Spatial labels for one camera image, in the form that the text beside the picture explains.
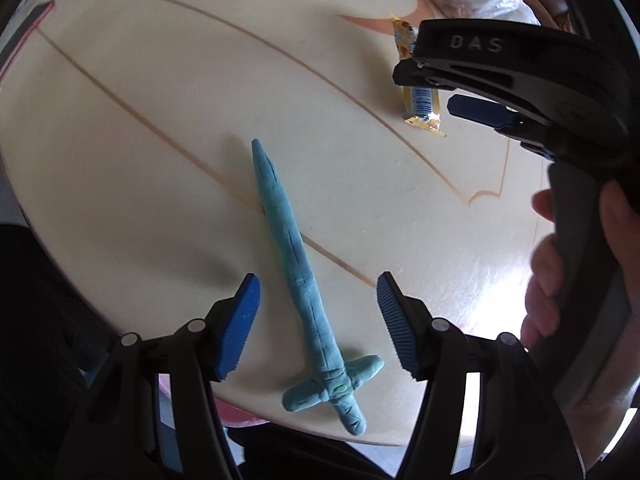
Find yellow snack wrapper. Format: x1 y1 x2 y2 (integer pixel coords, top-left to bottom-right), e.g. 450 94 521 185
389 12 447 138

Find blue clay sword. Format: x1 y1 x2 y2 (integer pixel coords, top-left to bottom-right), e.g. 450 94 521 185
251 138 385 435

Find person's dark trousers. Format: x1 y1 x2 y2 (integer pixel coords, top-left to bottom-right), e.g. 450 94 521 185
0 222 401 480

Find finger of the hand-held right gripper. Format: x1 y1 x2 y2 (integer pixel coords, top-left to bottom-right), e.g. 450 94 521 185
446 93 557 162
392 19 551 111

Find person's right hand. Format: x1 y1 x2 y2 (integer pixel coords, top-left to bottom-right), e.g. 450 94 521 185
520 179 640 465

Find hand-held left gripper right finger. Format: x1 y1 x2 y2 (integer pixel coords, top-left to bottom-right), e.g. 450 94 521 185
376 271 587 480

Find cream round table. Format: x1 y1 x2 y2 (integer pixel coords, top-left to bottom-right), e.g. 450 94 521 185
0 0 566 448

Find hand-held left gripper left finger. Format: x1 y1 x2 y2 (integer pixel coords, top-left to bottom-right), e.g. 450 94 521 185
65 273 262 480

